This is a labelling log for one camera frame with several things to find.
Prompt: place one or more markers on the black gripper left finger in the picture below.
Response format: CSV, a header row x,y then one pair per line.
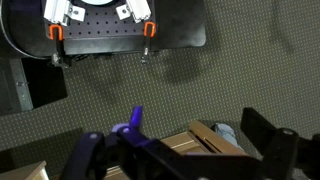
x,y
100,156

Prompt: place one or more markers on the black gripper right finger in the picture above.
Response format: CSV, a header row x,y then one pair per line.
x,y
283,150

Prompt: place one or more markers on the wooden drawer with clothes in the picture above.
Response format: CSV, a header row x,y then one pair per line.
x,y
186,140

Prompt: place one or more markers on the grey robot arm base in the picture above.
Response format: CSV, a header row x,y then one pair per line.
x,y
98,2

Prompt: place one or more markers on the blue cloth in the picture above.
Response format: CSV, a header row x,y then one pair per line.
x,y
226,133

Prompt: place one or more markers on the orange and black clamp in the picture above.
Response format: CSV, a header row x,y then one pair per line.
x,y
149,30
56,31

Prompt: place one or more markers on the black robot cart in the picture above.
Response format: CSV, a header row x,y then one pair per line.
x,y
180,23

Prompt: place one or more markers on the wooden bed frame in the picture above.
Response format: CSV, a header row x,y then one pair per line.
x,y
23,171

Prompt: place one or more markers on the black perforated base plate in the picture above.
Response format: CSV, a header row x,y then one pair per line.
x,y
106,33

